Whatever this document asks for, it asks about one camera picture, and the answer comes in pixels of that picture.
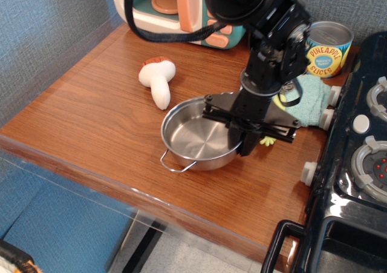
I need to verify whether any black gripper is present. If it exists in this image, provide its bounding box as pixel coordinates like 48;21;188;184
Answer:
203;88;301;156

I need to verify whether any small stainless steel pot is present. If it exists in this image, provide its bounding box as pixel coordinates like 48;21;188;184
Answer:
160;97;242;173

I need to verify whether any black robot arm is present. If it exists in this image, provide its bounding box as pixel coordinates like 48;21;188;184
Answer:
203;0;311;156

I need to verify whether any white stove knob lower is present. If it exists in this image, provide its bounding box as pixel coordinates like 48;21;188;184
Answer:
301;162;317;186

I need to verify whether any white stove knob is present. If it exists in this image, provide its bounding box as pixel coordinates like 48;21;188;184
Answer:
301;162;317;186
327;86;342;107
319;109;334;131

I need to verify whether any light blue folded cloth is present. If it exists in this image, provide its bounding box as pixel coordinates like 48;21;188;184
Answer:
273;74;331;127

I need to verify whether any white stove knob middle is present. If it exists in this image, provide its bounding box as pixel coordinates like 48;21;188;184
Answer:
319;109;334;131

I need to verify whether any white stove knob upper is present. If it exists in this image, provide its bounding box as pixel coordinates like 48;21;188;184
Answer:
327;86;342;107

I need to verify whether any plush white mushroom toy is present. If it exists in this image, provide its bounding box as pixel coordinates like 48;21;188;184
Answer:
138;56;176;110

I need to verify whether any pineapple slices tin can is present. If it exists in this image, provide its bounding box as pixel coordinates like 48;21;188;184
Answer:
307;21;354;79

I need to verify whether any black toy stove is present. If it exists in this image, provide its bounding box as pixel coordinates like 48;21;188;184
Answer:
261;31;387;273

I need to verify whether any teal toy microwave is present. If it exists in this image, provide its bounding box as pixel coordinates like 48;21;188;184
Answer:
114;0;246;50

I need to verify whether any orange black object corner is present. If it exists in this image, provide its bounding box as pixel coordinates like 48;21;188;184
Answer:
1;240;42;273

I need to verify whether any black oven door handle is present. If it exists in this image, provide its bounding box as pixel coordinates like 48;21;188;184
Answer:
261;220;305;273

